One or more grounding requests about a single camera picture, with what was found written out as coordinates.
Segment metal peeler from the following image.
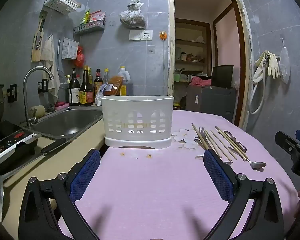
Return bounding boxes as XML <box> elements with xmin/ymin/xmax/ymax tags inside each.
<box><xmin>224</xmin><ymin>131</ymin><xmax>247</xmax><ymax>153</ymax></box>

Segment white wall basket rack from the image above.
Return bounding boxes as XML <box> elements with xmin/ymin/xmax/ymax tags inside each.
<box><xmin>44</xmin><ymin>0</ymin><xmax>82</xmax><ymax>15</ymax></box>

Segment dark red-capped bottle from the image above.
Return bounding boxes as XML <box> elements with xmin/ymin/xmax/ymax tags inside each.
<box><xmin>94</xmin><ymin>69</ymin><xmax>103</xmax><ymax>94</ymax></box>

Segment white plastic utensil basket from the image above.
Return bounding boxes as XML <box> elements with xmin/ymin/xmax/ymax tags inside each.
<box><xmin>100</xmin><ymin>95</ymin><xmax>175</xmax><ymax>149</ymax></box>

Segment soy sauce bottle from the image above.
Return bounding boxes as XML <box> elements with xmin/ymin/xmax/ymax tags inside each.
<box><xmin>79</xmin><ymin>66</ymin><xmax>95</xmax><ymax>106</ymax></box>

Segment wooden chopstick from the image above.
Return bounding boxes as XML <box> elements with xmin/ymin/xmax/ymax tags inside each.
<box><xmin>204</xmin><ymin>130</ymin><xmax>222</xmax><ymax>158</ymax></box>
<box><xmin>217</xmin><ymin>129</ymin><xmax>249</xmax><ymax>160</ymax></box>
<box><xmin>210</xmin><ymin>129</ymin><xmax>232</xmax><ymax>162</ymax></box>
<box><xmin>191</xmin><ymin>123</ymin><xmax>210</xmax><ymax>153</ymax></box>
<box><xmin>215</xmin><ymin>126</ymin><xmax>238</xmax><ymax>160</ymax></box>

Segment red snack packet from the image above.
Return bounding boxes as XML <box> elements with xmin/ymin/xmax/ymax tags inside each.
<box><xmin>89</xmin><ymin>10</ymin><xmax>106</xmax><ymax>23</ymax></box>

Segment beige hanging towel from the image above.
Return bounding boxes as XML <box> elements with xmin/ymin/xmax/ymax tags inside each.
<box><xmin>40</xmin><ymin>34</ymin><xmax>60</xmax><ymax>103</ymax></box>

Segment black monitor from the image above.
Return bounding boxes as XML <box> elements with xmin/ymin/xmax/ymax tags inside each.
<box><xmin>212</xmin><ymin>65</ymin><xmax>234</xmax><ymax>88</ymax></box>

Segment pink soap dish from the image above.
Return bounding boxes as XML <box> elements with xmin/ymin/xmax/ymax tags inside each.
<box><xmin>54</xmin><ymin>101</ymin><xmax>70</xmax><ymax>110</ymax></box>

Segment clear hanging plastic bag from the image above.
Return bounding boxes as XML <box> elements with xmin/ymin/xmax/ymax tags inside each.
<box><xmin>119</xmin><ymin>0</ymin><xmax>146</xmax><ymax>28</ymax></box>

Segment metal fork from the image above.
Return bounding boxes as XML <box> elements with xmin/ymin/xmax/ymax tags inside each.
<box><xmin>198</xmin><ymin>127</ymin><xmax>212</xmax><ymax>152</ymax></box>

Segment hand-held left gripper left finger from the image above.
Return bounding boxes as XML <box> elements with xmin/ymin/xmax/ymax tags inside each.
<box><xmin>18</xmin><ymin>149</ymin><xmax>102</xmax><ymax>240</ymax></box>

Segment red plastic bag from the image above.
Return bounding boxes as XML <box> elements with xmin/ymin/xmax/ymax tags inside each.
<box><xmin>74</xmin><ymin>45</ymin><xmax>85</xmax><ymax>68</ymax></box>

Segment white wall switch socket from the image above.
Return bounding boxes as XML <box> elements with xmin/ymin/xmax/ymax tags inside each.
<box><xmin>129</xmin><ymin>29</ymin><xmax>153</xmax><ymax>41</ymax></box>

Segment translucent hanging bag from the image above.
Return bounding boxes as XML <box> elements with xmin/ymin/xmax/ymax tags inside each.
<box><xmin>279</xmin><ymin>37</ymin><xmax>291</xmax><ymax>84</ymax></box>

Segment metal spoon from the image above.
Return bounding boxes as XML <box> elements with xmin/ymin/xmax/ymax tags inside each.
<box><xmin>227</xmin><ymin>145</ymin><xmax>267</xmax><ymax>169</ymax></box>

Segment black induction cooker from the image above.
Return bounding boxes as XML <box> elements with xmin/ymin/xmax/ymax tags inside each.
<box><xmin>0</xmin><ymin>120</ymin><xmax>42</xmax><ymax>173</ymax></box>

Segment grey wall rack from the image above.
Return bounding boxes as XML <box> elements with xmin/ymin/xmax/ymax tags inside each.
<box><xmin>73</xmin><ymin>20</ymin><xmax>106</xmax><ymax>35</ymax></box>

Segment steel sink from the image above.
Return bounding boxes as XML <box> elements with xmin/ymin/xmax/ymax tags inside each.
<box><xmin>31</xmin><ymin>106</ymin><xmax>103</xmax><ymax>140</ymax></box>

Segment wooden shelf unit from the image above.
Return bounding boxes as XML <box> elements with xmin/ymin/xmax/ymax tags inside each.
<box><xmin>174</xmin><ymin>19</ymin><xmax>212</xmax><ymax>77</ymax></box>

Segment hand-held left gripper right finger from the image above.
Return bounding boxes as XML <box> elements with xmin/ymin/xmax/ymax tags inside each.
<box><xmin>203</xmin><ymin>149</ymin><xmax>285</xmax><ymax>240</ymax></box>

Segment white hose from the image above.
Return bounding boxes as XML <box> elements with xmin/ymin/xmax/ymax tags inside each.
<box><xmin>248</xmin><ymin>55</ymin><xmax>268</xmax><ymax>115</ymax></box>

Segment cooking oil jug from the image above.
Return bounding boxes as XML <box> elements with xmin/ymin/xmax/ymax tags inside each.
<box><xmin>117</xmin><ymin>66</ymin><xmax>133</xmax><ymax>96</ymax></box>

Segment pink floral tablecloth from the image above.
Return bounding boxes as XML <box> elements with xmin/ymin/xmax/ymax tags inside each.
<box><xmin>57</xmin><ymin>110</ymin><xmax>300</xmax><ymax>240</ymax></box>

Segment beige sponge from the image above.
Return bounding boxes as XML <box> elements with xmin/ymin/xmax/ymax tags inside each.
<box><xmin>30</xmin><ymin>105</ymin><xmax>46</xmax><ymax>118</ymax></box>

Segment blue white packet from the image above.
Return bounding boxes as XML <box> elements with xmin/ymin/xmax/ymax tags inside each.
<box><xmin>95</xmin><ymin>84</ymin><xmax>113</xmax><ymax>107</ymax></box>

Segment orange packet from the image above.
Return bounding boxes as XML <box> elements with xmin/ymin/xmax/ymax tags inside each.
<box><xmin>107</xmin><ymin>76</ymin><xmax>123</xmax><ymax>96</ymax></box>

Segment wooden door frame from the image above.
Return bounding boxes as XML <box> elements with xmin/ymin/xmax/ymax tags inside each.
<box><xmin>167</xmin><ymin>0</ymin><xmax>253</xmax><ymax>130</ymax></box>

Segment metal faucet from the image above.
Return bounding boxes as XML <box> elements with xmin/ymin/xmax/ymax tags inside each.
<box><xmin>23</xmin><ymin>66</ymin><xmax>55</xmax><ymax>130</ymax></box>

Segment pink cloth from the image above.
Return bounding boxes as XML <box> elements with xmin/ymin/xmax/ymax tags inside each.
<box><xmin>191</xmin><ymin>76</ymin><xmax>212</xmax><ymax>87</ymax></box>

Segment cream rubber gloves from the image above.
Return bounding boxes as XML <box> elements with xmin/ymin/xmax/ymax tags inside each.
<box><xmin>252</xmin><ymin>50</ymin><xmax>280</xmax><ymax>83</ymax></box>

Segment white cable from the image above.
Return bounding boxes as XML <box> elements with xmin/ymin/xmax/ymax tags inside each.
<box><xmin>162</xmin><ymin>39</ymin><xmax>167</xmax><ymax>80</ymax></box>

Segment white wall box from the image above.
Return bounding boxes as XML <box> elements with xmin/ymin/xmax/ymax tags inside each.
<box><xmin>62</xmin><ymin>37</ymin><xmax>79</xmax><ymax>60</ymax></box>

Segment dark pump bottle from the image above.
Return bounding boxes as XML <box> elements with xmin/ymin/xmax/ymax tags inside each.
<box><xmin>68</xmin><ymin>67</ymin><xmax>81</xmax><ymax>105</ymax></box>

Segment green yellow snack packet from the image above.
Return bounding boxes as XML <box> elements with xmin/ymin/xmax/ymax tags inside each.
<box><xmin>80</xmin><ymin>9</ymin><xmax>90</xmax><ymax>25</ymax></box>

